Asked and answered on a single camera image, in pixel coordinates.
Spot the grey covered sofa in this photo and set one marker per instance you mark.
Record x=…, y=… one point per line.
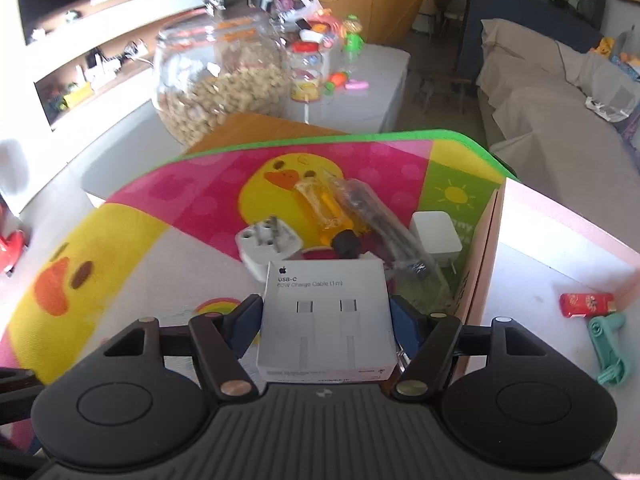
x=545, y=110

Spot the yellow covered armchair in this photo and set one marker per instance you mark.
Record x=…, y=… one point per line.
x=380, y=0

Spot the clear plastic packaging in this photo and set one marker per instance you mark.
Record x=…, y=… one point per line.
x=612, y=102

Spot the white wall shelf unit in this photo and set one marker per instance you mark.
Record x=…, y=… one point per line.
x=90, y=75

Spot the grey coffee table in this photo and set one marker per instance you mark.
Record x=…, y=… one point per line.
x=360, y=105

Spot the teal plastic tool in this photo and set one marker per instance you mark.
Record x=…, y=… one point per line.
x=607, y=350

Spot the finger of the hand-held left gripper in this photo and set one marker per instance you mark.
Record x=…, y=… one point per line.
x=17, y=380

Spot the white charger cube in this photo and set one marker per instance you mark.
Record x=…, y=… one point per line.
x=435, y=235

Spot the small red-lidded plastic jar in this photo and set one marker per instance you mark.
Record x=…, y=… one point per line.
x=306, y=75

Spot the large glass jar with nuts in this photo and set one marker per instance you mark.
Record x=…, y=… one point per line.
x=225, y=95

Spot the red packet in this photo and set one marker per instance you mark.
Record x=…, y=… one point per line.
x=585, y=305

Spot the colourful printed play mat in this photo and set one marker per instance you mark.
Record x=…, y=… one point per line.
x=200, y=200

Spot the orange carrot toy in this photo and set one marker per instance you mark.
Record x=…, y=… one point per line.
x=334, y=82

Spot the green toy figure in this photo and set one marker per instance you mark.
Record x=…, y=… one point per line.
x=353, y=42

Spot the pink flat toy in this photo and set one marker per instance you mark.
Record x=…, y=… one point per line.
x=356, y=85

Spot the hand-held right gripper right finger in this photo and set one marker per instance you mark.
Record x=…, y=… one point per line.
x=404, y=330

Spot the white plug adapter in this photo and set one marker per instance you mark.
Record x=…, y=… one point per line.
x=262, y=252

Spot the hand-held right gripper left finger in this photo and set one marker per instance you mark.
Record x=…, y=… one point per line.
x=246, y=327

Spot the pink cardboard box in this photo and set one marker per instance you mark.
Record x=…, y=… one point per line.
x=530, y=280

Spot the yellow plush toy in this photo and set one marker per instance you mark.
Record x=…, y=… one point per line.
x=604, y=47

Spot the red toy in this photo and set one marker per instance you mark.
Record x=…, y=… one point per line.
x=11, y=250

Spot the wooden board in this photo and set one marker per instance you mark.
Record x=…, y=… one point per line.
x=260, y=130

